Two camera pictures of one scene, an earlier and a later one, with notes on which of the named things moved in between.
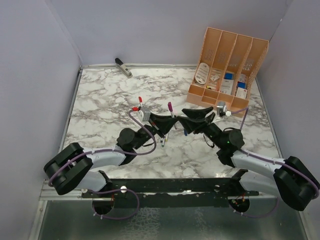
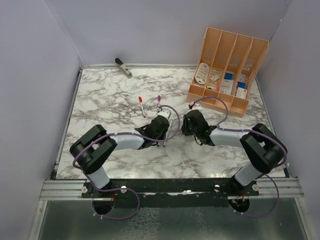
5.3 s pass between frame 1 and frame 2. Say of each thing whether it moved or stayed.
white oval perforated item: stayed
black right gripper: moved
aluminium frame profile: stayed
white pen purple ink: moved
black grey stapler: stayed
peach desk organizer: stayed
